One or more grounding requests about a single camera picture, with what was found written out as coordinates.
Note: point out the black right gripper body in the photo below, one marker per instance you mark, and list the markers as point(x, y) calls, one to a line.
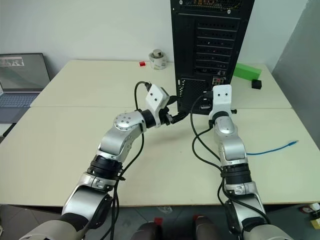
point(208, 100)

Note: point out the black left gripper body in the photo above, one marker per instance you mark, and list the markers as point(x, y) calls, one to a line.
point(166, 115)

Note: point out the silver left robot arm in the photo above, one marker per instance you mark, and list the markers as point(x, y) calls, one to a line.
point(117, 143)

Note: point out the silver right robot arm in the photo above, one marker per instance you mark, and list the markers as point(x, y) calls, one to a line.
point(231, 147)

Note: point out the black computer tower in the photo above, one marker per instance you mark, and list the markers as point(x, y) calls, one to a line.
point(210, 45)

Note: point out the white label roll with weight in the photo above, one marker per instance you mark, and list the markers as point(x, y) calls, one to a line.
point(158, 60)

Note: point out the small red block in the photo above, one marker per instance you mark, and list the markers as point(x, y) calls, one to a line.
point(142, 63)

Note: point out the green rectangular box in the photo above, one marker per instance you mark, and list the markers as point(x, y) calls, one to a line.
point(248, 71)

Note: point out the small black cube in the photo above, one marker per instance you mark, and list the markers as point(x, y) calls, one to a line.
point(256, 84)

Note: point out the grey translucent panel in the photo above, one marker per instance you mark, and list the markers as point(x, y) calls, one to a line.
point(297, 62)

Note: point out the dark rounded shape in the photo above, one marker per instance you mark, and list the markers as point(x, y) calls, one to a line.
point(147, 231)

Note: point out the grey open laptop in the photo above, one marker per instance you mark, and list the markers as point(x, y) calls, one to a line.
point(20, 75)

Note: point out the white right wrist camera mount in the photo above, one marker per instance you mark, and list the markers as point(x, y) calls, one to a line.
point(221, 98)

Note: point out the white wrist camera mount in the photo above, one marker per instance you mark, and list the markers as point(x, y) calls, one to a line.
point(221, 98)
point(155, 97)

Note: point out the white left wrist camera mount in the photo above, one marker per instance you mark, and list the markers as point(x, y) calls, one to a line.
point(155, 97)

